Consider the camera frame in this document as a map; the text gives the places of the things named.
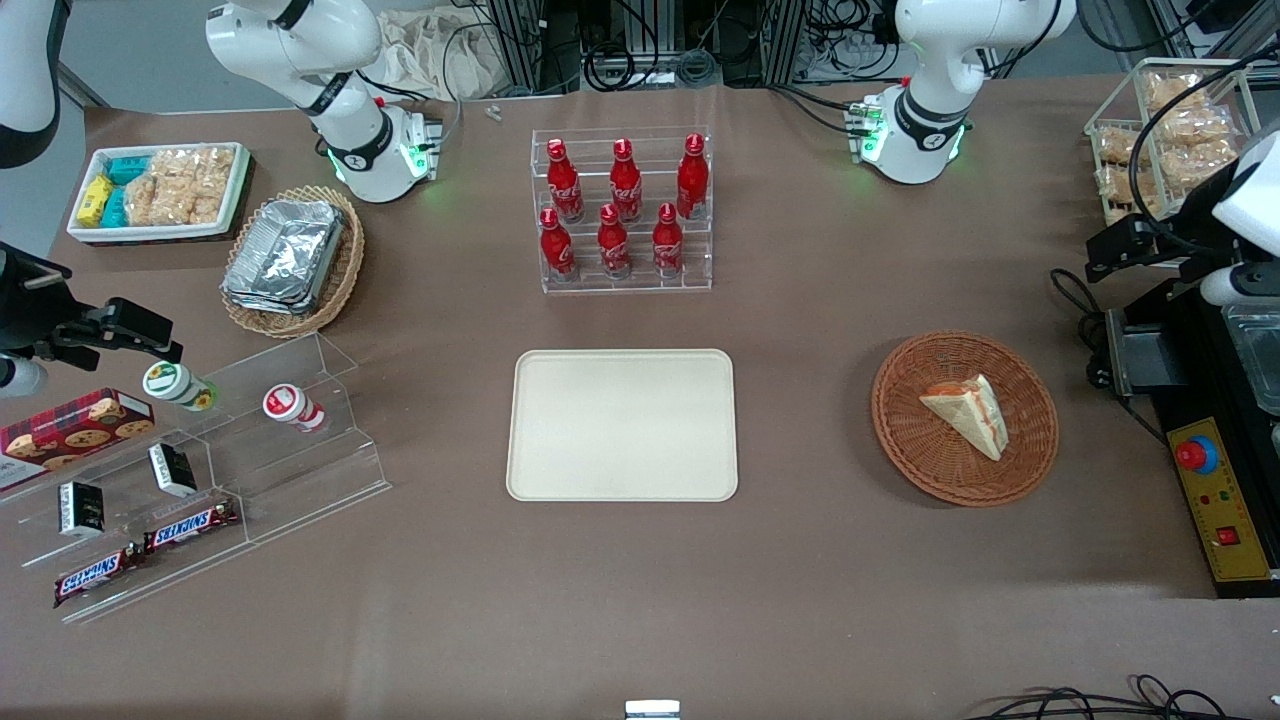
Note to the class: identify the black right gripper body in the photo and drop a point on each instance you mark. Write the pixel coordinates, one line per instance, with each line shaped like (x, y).
(28, 303)

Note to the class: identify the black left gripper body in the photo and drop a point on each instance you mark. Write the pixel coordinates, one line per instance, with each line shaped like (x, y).
(1176, 241)

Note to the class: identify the triangular sandwich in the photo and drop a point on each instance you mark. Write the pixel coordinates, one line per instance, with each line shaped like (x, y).
(965, 412)

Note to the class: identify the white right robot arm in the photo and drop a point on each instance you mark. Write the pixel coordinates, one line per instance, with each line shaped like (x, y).
(360, 150)

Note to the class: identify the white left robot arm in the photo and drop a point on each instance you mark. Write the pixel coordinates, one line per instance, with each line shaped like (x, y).
(925, 125)

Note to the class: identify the white rectangular snack tray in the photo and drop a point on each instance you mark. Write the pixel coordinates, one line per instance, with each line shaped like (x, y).
(235, 190)

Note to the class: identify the light wicker basket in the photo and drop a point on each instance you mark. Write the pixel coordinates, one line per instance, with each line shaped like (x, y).
(345, 270)

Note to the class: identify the brown wicker basket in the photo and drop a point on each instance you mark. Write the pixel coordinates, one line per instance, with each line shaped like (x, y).
(920, 450)

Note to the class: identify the beige plastic tray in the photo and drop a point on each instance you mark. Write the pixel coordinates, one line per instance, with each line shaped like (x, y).
(620, 425)

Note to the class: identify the bagged cracker pack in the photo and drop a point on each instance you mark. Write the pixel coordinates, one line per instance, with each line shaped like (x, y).
(1195, 165)
(1118, 147)
(1195, 125)
(1175, 90)
(1125, 190)

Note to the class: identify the green lid yogurt cup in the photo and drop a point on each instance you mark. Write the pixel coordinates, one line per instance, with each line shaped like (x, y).
(175, 384)

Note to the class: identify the red plaid cookie box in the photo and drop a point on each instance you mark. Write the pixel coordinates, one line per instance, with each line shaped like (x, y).
(70, 430)

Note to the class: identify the teal snack packet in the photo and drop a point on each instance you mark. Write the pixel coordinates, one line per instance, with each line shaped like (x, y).
(115, 208)
(127, 170)

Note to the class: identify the rice cracker pack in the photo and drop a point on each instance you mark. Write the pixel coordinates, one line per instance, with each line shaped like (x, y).
(195, 163)
(202, 200)
(150, 202)

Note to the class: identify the yellow snack packet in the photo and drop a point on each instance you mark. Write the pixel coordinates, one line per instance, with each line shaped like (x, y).
(94, 200)

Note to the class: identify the small black box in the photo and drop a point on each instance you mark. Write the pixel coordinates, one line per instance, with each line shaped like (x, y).
(172, 470)
(82, 508)

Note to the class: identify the clear plastic container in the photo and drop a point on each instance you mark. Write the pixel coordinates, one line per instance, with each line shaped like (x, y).
(1255, 355)

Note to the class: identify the black sealing machine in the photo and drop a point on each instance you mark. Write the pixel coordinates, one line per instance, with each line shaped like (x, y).
(1190, 380)

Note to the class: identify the stacked foil containers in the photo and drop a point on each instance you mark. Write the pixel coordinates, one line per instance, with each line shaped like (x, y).
(285, 255)

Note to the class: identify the red lid yogurt cup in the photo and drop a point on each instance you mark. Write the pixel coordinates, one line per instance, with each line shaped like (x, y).
(290, 405)

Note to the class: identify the Snickers chocolate bar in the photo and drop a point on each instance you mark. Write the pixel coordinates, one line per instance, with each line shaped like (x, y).
(190, 526)
(95, 577)

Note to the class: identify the red emergency stop button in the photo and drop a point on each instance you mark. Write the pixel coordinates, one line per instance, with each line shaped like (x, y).
(1196, 455)

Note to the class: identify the clear acrylic stepped shelf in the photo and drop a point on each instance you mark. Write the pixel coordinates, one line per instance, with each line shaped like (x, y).
(290, 480)

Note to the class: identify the yellow control panel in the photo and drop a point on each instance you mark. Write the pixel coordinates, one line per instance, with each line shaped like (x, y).
(1225, 510)

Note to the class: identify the beige cloth bag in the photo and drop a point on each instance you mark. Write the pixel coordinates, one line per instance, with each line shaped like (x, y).
(430, 55)

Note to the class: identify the red cola bottle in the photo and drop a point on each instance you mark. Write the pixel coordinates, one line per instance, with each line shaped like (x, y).
(692, 180)
(564, 185)
(557, 248)
(626, 183)
(667, 245)
(613, 245)

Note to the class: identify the clear acrylic bottle rack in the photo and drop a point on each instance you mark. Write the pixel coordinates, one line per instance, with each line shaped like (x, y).
(625, 284)

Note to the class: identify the white edge clip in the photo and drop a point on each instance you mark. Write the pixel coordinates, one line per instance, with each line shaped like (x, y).
(652, 710)

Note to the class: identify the aluminium frame post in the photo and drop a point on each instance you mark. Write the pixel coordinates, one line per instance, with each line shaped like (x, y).
(785, 35)
(520, 40)

